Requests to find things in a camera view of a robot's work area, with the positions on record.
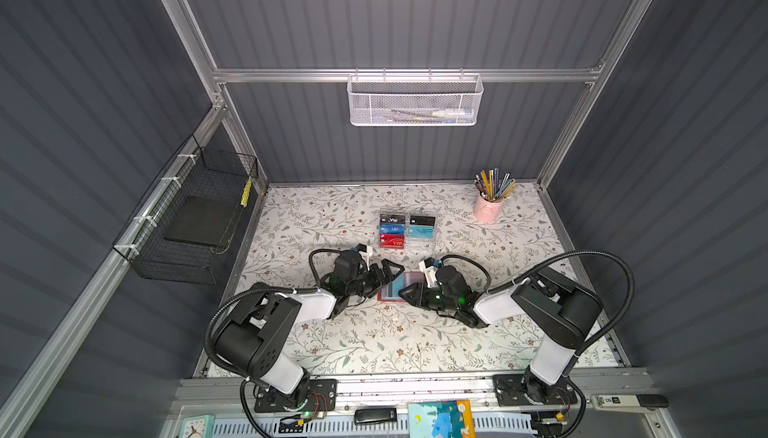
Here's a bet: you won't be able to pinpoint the yellow tag on basket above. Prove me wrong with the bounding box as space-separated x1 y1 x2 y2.
239 177 253 208

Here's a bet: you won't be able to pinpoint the black stapler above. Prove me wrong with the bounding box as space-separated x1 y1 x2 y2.
353 407 398 426

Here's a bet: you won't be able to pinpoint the red card holder wallet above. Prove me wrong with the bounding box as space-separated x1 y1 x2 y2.
378 271 426 302

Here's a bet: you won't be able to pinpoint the left black corrugated cable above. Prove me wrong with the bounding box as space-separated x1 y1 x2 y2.
203 248 349 438

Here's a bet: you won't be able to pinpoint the small teal clock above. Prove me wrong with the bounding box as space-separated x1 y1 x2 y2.
177 414 215 438

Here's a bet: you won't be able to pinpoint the colourful picture book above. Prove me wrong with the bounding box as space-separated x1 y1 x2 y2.
408 400 476 438

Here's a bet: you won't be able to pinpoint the clear plastic organizer box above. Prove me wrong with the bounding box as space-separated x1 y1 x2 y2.
377 209 437 250

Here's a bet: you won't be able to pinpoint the black corrugated cable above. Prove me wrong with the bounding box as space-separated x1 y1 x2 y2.
203 248 349 438
440 250 636 438

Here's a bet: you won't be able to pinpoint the black pad in basket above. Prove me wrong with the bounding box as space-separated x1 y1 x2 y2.
163 196 241 247

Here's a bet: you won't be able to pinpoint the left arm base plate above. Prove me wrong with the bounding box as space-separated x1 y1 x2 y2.
253 378 338 413

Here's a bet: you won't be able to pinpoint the black wire wall basket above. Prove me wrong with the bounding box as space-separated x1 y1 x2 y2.
113 139 259 285

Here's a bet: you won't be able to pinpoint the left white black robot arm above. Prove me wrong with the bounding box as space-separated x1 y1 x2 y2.
204 245 405 407

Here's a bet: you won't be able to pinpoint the markers in white basket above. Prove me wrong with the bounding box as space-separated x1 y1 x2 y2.
391 108 476 124

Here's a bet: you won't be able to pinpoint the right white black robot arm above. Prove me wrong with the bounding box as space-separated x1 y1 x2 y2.
398 259 603 389

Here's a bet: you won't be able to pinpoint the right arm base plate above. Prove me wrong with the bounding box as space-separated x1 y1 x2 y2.
492 372 579 407

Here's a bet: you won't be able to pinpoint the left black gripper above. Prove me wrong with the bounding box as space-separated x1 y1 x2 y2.
345 258 402 299

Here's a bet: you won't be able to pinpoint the pink pen cup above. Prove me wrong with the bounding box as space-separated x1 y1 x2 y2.
473 195 503 224

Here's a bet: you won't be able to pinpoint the right black corrugated cable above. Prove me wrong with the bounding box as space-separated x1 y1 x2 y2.
440 250 636 438

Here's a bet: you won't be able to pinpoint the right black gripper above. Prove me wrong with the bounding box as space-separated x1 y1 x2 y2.
398 282 459 313

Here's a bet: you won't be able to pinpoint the white wire mesh basket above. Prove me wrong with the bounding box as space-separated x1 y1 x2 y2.
346 73 484 127

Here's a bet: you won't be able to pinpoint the pens in pink cup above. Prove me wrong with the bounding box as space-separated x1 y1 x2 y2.
474 168 518 203

